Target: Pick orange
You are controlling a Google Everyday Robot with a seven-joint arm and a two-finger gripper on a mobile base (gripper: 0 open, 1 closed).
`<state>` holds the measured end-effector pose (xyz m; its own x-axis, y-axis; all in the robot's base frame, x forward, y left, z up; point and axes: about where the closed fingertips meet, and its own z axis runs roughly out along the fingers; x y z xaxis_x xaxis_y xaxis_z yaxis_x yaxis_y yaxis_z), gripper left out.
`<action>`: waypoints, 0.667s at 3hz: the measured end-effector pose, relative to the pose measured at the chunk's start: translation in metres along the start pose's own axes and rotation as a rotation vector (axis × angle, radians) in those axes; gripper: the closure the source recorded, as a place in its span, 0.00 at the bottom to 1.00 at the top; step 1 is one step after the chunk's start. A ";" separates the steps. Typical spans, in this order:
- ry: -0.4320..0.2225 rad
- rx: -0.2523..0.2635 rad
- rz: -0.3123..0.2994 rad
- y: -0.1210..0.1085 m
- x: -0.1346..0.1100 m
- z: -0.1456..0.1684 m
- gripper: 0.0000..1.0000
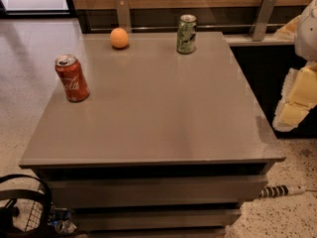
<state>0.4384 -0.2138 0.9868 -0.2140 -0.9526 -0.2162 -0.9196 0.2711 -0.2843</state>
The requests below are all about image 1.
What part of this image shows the left metal bracket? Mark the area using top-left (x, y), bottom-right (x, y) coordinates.
top-left (115, 0), bottom-right (132, 33)

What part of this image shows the orange fruit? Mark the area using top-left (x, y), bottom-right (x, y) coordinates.
top-left (110, 28), bottom-right (129, 49)

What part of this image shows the crushed can on floor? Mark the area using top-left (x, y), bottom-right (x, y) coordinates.
top-left (48, 207), bottom-right (77, 235)

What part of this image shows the right metal bracket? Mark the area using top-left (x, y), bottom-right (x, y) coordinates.
top-left (249, 0), bottom-right (276, 42)

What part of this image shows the red cola can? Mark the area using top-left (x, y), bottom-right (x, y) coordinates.
top-left (54, 55), bottom-right (90, 102)

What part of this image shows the metal bracket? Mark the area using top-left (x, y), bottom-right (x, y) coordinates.
top-left (249, 0), bottom-right (276, 42)
top-left (115, 0), bottom-right (132, 33)

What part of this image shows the grey drawer cabinet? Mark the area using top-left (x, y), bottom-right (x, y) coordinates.
top-left (20, 33), bottom-right (284, 238)

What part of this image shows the white power strip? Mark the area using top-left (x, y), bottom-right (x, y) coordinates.
top-left (258, 184), bottom-right (306, 198)

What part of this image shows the green soda can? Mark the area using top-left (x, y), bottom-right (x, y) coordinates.
top-left (176, 14), bottom-right (197, 55)

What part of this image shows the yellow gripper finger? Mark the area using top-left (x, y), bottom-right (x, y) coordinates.
top-left (287, 63), bottom-right (317, 107)
top-left (279, 104), bottom-right (309, 126)

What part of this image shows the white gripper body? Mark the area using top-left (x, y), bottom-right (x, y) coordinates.
top-left (294, 0), bottom-right (317, 61)

